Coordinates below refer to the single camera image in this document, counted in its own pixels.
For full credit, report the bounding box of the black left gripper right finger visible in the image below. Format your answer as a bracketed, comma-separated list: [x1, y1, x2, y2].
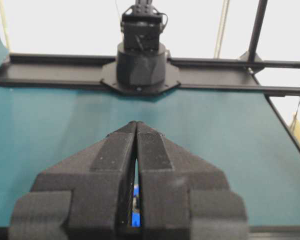
[136, 122, 248, 240]

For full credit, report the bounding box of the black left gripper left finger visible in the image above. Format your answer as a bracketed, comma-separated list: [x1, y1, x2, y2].
[8, 121, 137, 240]

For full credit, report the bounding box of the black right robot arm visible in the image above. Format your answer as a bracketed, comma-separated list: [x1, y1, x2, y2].
[120, 0, 169, 51]

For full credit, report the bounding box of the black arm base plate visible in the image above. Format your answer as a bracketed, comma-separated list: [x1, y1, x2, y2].
[98, 42, 182, 95]

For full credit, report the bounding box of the black aluminium rail frame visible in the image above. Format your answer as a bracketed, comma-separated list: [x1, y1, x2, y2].
[0, 0, 300, 98]

